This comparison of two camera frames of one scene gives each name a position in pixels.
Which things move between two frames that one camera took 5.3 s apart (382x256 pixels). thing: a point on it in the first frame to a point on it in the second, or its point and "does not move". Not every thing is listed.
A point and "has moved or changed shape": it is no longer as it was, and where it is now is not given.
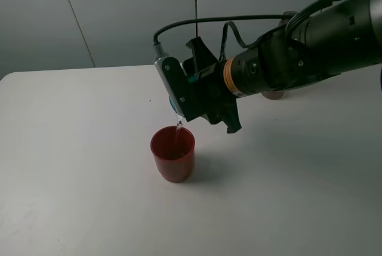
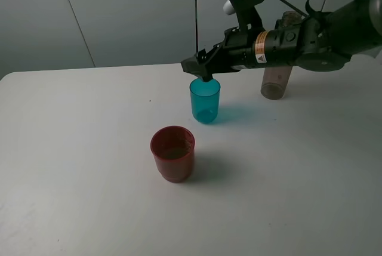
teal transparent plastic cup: (191, 79) has moved or changed shape
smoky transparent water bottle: (274, 59) does not move
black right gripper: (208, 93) to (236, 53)
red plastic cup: (173, 148) does not move
